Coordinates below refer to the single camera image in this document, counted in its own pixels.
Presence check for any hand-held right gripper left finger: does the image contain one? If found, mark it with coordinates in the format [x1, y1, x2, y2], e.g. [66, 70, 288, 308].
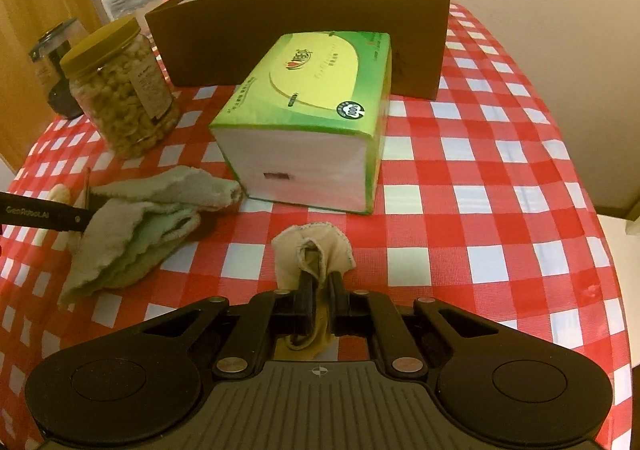
[134, 274, 321, 378]

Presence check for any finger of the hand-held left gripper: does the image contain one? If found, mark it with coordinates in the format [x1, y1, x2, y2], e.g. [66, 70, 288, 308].
[0, 190, 94, 234]

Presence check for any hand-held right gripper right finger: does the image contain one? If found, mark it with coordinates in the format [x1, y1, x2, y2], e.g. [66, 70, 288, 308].
[327, 273, 503, 374]

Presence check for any beige cloth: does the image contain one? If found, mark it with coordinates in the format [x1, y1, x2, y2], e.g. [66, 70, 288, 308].
[271, 223, 356, 361]

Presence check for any pale green towel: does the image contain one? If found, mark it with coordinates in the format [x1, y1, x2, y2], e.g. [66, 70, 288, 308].
[57, 165, 245, 306]

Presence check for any brown cardboard box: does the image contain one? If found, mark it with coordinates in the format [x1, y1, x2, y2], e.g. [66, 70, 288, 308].
[145, 0, 452, 101]

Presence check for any dark brown round jar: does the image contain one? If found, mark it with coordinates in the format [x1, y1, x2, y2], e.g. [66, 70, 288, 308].
[49, 75, 84, 119]

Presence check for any yellow-lidded peanut jar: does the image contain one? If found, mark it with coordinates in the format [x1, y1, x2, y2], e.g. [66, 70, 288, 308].
[59, 14, 182, 160]

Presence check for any glass jar with green lid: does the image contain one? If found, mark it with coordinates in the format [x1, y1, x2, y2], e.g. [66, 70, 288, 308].
[29, 19, 96, 98]

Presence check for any red checked tablecloth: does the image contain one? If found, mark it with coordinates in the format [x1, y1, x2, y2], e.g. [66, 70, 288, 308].
[0, 0, 634, 431]

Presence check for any green tissue pack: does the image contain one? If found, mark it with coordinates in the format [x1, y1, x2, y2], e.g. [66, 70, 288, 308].
[208, 30, 392, 215]

